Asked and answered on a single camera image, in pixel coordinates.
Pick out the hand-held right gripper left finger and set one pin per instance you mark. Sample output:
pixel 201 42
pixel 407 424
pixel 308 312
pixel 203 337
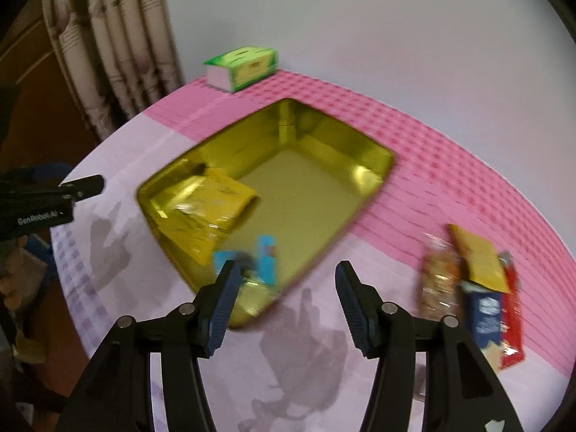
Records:
pixel 222 311

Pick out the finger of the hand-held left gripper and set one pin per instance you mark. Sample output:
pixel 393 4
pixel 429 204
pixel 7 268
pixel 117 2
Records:
pixel 87 186

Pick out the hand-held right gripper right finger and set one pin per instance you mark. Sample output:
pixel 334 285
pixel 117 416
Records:
pixel 355 311

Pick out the light blue snack packet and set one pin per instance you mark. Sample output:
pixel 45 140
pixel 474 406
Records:
pixel 265 258

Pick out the clear nut bar packet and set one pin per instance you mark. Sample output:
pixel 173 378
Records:
pixel 437 279

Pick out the large yellow snack packet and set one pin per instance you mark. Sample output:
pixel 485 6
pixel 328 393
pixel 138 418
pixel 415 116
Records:
pixel 211 207

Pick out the dark blue cracker packet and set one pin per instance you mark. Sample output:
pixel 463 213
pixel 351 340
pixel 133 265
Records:
pixel 483 319

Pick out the gold metal tin tray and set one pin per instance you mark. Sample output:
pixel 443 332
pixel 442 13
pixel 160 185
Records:
pixel 306 180

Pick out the small yellow snack packet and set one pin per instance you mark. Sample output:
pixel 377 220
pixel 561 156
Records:
pixel 479 256

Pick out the beige patterned curtain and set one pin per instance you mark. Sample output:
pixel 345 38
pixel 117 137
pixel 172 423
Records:
pixel 117 40

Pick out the red snack packet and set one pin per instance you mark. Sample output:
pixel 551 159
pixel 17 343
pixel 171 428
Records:
pixel 513 319

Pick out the pink checked tablecloth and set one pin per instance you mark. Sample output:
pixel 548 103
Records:
pixel 427 153

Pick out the green tissue box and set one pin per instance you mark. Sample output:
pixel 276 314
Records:
pixel 245 68

